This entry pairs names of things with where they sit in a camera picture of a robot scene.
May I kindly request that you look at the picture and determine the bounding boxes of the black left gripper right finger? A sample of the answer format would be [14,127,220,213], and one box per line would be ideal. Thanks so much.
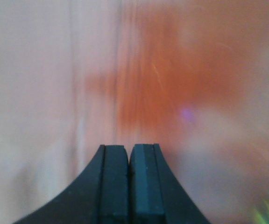
[129,144,207,224]

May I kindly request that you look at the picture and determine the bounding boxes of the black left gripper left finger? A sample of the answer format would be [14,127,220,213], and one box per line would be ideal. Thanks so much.
[17,145,129,224]

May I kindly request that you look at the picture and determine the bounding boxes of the brown wooden door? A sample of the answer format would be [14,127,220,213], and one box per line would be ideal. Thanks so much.
[0,0,269,224]

